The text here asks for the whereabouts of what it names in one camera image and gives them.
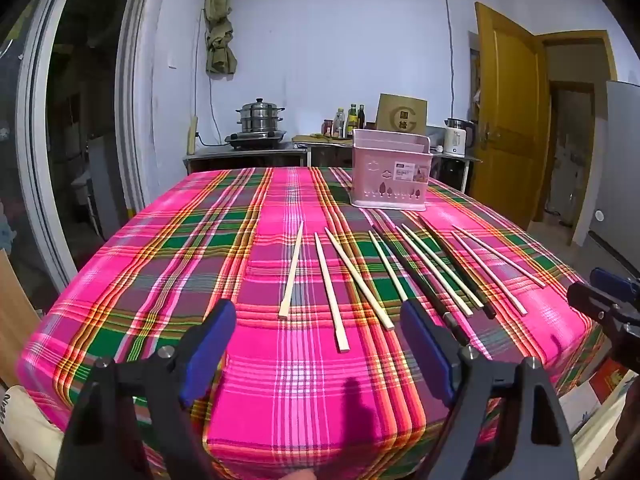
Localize pink plaid tablecloth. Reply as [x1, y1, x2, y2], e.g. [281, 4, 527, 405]
[15, 166, 608, 480]

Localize green hanging curtain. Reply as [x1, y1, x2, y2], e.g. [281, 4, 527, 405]
[204, 0, 238, 75]

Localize stove power cable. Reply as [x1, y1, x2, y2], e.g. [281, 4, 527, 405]
[202, 7, 223, 146]

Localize wall poster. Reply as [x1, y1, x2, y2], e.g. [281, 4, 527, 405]
[467, 32, 482, 121]

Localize grey refrigerator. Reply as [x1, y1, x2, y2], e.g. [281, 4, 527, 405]
[572, 80, 640, 281]

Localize red cardboard box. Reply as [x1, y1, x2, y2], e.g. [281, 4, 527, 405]
[590, 360, 628, 406]

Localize wooden cutting board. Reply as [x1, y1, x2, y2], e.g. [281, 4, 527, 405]
[291, 133, 356, 145]

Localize steel counter with stove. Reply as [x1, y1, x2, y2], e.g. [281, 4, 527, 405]
[182, 142, 308, 176]

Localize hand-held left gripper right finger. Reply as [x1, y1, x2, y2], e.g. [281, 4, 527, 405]
[399, 299, 581, 480]

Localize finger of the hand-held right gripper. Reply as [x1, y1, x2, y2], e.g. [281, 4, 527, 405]
[567, 281, 640, 333]
[589, 267, 640, 306]

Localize yellow wooden door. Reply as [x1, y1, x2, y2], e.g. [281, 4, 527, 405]
[470, 2, 551, 231]

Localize steel steamer pot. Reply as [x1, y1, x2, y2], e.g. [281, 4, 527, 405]
[236, 98, 286, 134]

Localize white electric kettle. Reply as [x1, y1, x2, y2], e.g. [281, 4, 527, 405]
[442, 118, 478, 155]

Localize long steel counter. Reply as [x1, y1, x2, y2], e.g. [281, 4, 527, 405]
[300, 137, 483, 193]

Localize yellow door frame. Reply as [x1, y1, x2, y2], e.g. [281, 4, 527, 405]
[532, 30, 618, 246]

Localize cream printed cloth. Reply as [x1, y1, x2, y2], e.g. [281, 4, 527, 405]
[0, 385, 63, 480]

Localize black chopstick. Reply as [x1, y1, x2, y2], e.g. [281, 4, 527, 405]
[417, 215, 497, 320]
[372, 225, 471, 346]

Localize brown wooden board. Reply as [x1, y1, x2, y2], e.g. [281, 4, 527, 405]
[0, 249, 43, 386]

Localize air conditioner cable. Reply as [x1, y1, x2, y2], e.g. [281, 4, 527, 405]
[442, 0, 456, 126]

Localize white sliding door frame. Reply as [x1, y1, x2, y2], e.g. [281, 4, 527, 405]
[15, 0, 171, 291]

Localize golden cardboard box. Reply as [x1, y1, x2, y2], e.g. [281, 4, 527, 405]
[375, 93, 429, 137]

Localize pink plastic utensil basket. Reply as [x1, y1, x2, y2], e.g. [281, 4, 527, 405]
[351, 128, 433, 211]

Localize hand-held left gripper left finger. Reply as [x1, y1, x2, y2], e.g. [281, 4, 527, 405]
[54, 299, 237, 480]

